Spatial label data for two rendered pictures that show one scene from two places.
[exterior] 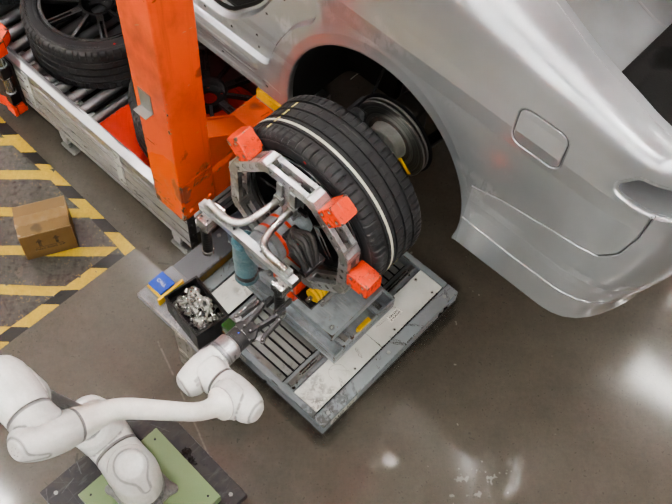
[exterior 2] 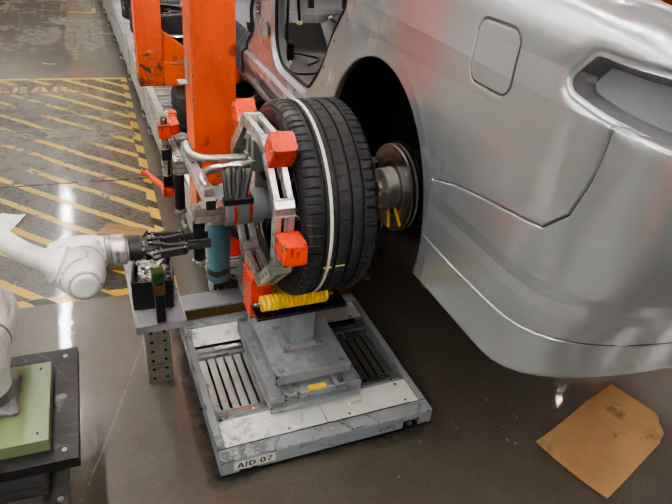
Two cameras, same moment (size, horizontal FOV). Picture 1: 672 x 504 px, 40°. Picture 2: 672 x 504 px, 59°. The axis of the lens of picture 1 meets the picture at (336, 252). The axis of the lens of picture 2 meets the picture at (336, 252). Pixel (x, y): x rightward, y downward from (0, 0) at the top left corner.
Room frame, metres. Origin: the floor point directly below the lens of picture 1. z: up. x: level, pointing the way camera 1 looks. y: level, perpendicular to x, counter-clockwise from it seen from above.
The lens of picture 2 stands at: (0.18, -0.89, 1.78)
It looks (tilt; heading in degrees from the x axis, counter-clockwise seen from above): 32 degrees down; 27
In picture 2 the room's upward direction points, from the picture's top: 6 degrees clockwise
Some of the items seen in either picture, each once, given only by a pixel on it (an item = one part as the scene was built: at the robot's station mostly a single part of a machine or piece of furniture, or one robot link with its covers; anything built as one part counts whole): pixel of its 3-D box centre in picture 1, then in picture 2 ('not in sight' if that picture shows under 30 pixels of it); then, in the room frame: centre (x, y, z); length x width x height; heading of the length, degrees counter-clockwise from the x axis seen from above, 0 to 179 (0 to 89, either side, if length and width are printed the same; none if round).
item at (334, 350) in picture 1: (319, 291); (295, 353); (1.79, 0.05, 0.13); 0.50 x 0.36 x 0.10; 52
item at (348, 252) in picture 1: (292, 223); (259, 201); (1.65, 0.15, 0.85); 0.54 x 0.07 x 0.54; 52
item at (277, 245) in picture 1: (277, 236); (238, 203); (1.60, 0.20, 0.85); 0.21 x 0.14 x 0.14; 142
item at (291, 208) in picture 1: (288, 234); (230, 166); (1.50, 0.15, 1.03); 0.19 x 0.18 x 0.11; 142
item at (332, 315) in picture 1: (322, 269); (298, 317); (1.79, 0.05, 0.32); 0.40 x 0.30 x 0.28; 52
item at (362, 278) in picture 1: (363, 279); (290, 249); (1.46, -0.10, 0.85); 0.09 x 0.08 x 0.07; 52
